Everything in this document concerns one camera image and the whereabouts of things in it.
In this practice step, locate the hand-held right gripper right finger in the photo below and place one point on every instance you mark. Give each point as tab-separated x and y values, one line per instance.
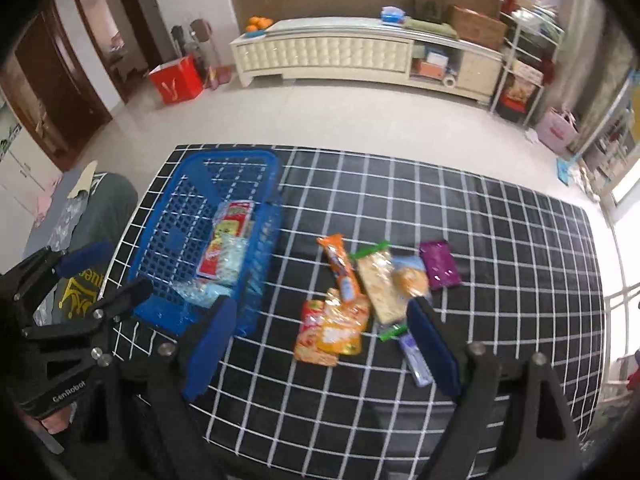
432	350

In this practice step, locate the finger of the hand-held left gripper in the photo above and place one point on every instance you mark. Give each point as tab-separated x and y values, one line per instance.
130	297
85	259

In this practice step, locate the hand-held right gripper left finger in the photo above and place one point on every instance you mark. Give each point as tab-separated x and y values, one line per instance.
210	350

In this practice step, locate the lavender snack packet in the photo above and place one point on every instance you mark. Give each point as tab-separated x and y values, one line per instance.
415	360

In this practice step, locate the blue cake packet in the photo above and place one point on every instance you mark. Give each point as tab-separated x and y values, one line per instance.
412	277
200	292

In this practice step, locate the blue plastic basket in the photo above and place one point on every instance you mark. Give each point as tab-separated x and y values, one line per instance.
170	240

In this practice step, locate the green-edged cracker packet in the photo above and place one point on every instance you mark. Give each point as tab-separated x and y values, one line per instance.
380	285

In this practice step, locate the purple snack packet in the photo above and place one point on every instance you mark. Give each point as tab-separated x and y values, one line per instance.
440	265

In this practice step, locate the orange snack pouch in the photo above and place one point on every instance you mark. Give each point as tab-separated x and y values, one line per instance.
342	330

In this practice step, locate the red snack packet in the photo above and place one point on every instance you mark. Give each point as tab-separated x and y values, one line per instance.
227	230

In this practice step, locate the orange sausage stick packet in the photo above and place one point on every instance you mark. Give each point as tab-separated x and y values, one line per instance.
340	265

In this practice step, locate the person's left hand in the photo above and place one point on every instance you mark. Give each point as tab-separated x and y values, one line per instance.
52	420

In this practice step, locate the grey printed shirt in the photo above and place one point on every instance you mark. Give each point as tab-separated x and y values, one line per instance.
107	210

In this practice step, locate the pink cloth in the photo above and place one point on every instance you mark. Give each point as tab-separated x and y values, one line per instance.
47	200

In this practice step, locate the beige cloth piece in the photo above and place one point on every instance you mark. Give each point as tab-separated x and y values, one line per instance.
82	180

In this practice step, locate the white cupboard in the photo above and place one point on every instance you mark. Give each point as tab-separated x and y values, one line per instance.
20	160

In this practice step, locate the black grid tablecloth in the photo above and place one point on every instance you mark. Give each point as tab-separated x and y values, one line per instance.
500	240

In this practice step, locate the dark wooden door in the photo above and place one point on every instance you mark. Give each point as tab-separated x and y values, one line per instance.
45	90

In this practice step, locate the red paper bag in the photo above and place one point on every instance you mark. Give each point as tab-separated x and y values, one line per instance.
176	81

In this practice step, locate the red broom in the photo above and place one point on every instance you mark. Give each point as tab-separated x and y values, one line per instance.
220	77

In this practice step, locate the white shoes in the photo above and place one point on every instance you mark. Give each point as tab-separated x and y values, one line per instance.
587	182

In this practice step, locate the pink tote bag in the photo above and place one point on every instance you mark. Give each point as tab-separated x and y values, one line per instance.
556	132

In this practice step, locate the white paper roll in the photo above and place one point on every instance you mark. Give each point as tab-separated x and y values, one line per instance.
449	81

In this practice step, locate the red gift box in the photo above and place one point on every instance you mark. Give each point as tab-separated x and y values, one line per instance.
521	92

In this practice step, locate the white shelf rack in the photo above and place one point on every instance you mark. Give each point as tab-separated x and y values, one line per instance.
500	85

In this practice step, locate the pile of oranges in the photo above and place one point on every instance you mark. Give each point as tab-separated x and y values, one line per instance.
259	24

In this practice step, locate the white low cabinet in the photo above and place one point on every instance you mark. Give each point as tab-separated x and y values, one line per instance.
325	55

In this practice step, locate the green folded cloth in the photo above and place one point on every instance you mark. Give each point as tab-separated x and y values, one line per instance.
430	27

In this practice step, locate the patterned curtain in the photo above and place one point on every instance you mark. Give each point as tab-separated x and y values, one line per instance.
595	70

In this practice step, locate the brown cardboard box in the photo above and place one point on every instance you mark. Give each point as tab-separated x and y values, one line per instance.
477	27

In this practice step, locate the blue tissue box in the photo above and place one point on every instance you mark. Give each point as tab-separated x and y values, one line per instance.
392	16

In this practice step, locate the black router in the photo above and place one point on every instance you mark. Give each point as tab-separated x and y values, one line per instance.
427	10

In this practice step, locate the dark wooden doorway frame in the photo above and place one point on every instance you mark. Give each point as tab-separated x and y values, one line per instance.
85	15

